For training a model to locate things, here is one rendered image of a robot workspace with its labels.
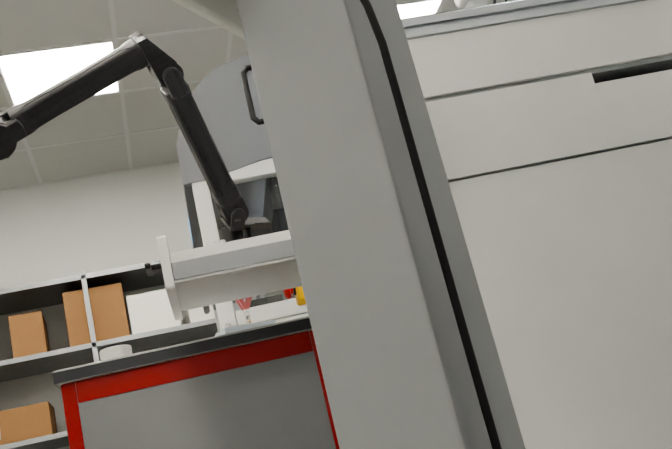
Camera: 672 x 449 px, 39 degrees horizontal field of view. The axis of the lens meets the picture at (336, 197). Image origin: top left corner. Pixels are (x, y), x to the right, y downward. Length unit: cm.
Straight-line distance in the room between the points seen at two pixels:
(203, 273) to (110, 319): 402
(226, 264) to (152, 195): 471
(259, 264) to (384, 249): 100
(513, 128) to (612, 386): 43
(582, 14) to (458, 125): 31
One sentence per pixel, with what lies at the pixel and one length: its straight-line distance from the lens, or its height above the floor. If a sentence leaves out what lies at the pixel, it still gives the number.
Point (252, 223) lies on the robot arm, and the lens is 227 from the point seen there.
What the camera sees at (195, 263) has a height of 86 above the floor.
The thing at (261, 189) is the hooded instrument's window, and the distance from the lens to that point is 289.
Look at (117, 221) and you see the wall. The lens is 648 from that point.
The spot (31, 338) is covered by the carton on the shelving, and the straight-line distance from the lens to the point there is 588.
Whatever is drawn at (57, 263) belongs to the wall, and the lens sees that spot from 643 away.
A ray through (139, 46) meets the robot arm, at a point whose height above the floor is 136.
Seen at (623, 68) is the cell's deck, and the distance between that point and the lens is 167.
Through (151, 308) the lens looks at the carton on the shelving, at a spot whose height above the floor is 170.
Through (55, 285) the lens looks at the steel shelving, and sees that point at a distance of 589.
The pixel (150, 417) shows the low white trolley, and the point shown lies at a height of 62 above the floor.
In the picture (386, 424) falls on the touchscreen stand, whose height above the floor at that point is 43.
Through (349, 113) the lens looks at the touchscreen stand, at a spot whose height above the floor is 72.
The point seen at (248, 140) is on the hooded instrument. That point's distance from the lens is 292.
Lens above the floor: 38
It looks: 17 degrees up
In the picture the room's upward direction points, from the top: 14 degrees counter-clockwise
